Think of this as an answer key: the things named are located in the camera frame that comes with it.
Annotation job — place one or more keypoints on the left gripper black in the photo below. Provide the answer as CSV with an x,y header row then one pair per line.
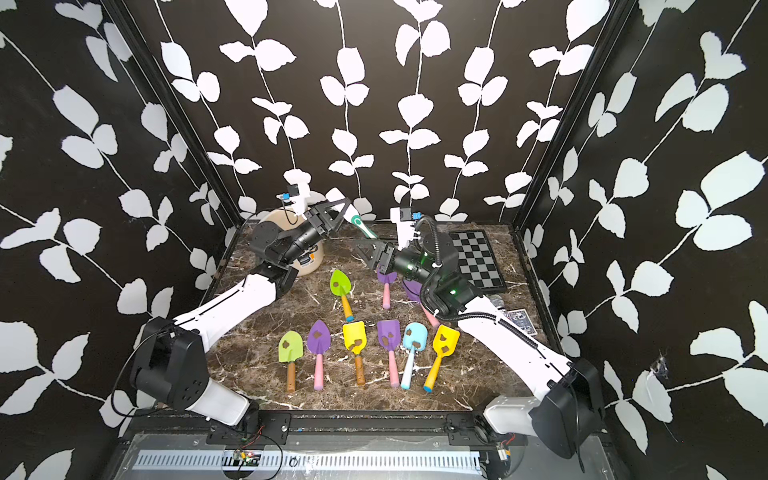
x,y
323,212

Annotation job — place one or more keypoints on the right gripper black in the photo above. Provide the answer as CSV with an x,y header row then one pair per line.
x,y
373,248

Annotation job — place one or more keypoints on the green white scrub brush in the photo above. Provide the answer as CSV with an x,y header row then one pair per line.
x,y
358,222

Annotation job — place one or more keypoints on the lime pointed trowel yellow handle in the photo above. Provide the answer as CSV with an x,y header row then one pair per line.
x,y
340,286

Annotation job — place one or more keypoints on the lime square trowel wooden handle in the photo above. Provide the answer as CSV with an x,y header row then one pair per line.
x,y
290,349

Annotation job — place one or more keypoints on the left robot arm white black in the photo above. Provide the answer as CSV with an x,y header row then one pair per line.
x,y
170,363

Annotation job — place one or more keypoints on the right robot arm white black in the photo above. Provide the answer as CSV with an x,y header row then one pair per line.
x,y
569,405

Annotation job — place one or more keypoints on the cream plastic bucket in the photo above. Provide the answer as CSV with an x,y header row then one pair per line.
x,y
309,254

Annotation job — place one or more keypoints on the purple square trowel front row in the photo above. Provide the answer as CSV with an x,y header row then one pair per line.
x,y
389,337

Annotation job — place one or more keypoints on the light blue trowel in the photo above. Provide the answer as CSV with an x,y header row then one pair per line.
x,y
414,340

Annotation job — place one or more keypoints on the purple pointed trowel front row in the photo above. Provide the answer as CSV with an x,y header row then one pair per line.
x,y
318,342

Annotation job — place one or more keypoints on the black white checkerboard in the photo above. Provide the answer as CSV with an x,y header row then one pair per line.
x,y
477,260

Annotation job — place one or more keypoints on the playing card deck box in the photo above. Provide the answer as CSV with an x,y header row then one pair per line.
x,y
522,320

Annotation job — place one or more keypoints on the purple pointed trowel pink handle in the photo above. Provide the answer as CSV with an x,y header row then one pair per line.
x,y
387,280

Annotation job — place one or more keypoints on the purple square trowel pink handle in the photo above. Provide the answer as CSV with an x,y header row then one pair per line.
x,y
413,290

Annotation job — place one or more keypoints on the yellow square trowel wooden handle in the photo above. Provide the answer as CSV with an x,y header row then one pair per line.
x,y
355,340

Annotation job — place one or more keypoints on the white perforated cable tray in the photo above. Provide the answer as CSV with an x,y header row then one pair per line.
x,y
259,461

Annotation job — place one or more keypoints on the black front rail base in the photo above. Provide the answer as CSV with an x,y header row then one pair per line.
x,y
461,428

